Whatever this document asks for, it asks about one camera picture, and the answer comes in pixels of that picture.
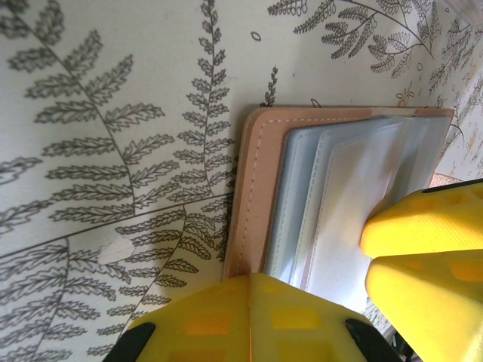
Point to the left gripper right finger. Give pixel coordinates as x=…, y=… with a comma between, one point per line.
x=302, y=328

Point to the tan leather card holder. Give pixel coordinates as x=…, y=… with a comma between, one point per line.
x=264, y=169

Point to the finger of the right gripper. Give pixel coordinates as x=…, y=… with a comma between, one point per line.
x=426, y=294
x=422, y=222

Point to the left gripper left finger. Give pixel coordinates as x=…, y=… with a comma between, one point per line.
x=196, y=328

